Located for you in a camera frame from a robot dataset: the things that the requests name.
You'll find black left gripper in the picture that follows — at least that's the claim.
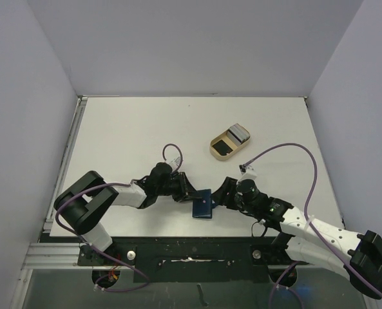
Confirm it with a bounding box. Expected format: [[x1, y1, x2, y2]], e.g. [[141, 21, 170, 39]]
[[157, 171, 201, 202]]

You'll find blue card holder wallet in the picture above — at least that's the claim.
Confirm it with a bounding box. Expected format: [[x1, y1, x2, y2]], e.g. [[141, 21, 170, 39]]
[[192, 189, 215, 220]]

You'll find black card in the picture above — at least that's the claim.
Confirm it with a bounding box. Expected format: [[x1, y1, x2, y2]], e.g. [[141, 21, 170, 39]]
[[212, 140, 233, 156]]

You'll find beige oval tray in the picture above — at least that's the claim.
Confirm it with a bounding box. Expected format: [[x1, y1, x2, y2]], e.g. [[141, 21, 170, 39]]
[[209, 129, 251, 161]]

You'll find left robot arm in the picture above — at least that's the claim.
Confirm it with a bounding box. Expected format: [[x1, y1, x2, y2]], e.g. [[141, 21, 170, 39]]
[[53, 162, 202, 265]]

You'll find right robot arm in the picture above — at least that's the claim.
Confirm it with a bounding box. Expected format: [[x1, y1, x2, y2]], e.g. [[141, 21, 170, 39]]
[[212, 178, 382, 299]]

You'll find stack of cards in tray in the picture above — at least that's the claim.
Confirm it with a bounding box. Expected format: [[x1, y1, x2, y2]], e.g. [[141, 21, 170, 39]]
[[226, 123, 251, 145]]

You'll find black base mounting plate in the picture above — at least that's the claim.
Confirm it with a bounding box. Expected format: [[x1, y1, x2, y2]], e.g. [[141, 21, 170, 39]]
[[77, 236, 309, 284]]

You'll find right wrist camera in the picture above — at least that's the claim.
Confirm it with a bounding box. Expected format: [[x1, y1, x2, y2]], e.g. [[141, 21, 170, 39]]
[[238, 165, 258, 182]]

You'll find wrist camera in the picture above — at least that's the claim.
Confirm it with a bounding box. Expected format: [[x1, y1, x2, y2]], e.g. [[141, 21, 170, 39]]
[[167, 157, 182, 169], [238, 165, 258, 182]]

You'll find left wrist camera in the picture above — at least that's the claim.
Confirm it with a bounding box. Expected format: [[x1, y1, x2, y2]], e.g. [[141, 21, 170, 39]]
[[167, 157, 182, 169]]

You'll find aluminium left side rail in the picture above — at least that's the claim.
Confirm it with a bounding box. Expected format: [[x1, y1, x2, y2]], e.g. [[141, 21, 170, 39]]
[[42, 96, 88, 233]]

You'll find aluminium rail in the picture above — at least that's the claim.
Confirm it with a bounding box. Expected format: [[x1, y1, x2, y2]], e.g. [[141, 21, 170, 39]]
[[42, 96, 88, 233], [21, 240, 370, 271]]

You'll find aluminium front rail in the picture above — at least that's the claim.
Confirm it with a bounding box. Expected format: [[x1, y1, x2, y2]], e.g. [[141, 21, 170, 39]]
[[21, 240, 370, 271]]

